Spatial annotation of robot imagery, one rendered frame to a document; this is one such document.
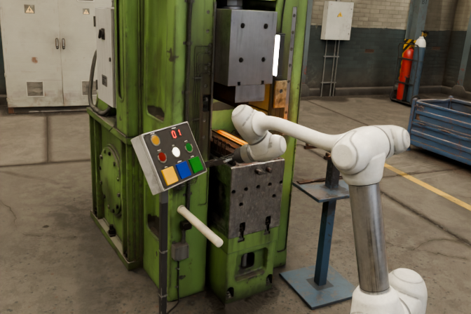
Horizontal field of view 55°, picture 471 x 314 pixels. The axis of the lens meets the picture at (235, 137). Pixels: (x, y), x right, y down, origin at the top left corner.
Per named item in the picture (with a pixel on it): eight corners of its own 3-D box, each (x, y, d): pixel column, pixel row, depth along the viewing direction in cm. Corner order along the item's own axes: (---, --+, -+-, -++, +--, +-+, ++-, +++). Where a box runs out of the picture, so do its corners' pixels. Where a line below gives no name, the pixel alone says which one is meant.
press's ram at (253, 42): (284, 83, 266) (289, 12, 255) (228, 86, 246) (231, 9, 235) (244, 72, 300) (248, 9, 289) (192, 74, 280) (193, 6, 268)
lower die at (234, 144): (260, 158, 271) (261, 145, 269) (231, 163, 261) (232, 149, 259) (223, 139, 305) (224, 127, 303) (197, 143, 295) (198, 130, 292)
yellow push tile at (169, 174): (178, 180, 215) (173, 166, 215) (168, 185, 210) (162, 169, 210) (176, 181, 216) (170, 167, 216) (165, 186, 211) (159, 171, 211)
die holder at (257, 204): (280, 226, 287) (285, 158, 274) (228, 239, 267) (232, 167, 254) (232, 193, 332) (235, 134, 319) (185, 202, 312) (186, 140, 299)
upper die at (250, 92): (263, 100, 262) (265, 84, 259) (235, 103, 251) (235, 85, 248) (226, 87, 295) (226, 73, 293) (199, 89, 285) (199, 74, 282)
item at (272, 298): (296, 303, 287) (297, 301, 287) (217, 334, 257) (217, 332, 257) (261, 272, 319) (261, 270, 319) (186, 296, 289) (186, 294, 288)
